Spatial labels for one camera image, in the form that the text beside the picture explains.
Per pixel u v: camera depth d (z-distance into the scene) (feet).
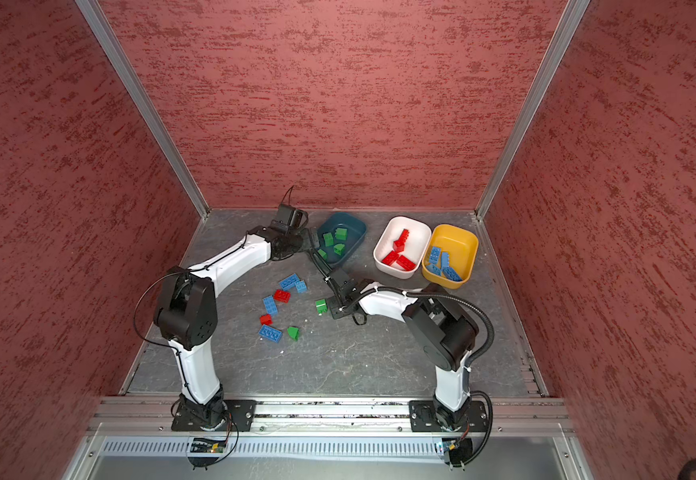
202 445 2.39
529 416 2.50
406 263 3.39
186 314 1.65
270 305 3.05
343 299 2.35
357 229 3.70
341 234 3.63
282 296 3.11
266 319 2.95
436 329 1.63
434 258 3.45
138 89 2.80
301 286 3.19
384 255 3.49
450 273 3.29
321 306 3.03
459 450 2.32
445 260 3.41
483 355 1.61
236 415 2.44
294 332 2.85
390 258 3.40
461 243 3.61
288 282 3.20
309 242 2.80
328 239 3.57
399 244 3.49
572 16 2.34
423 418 2.42
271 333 2.87
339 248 3.47
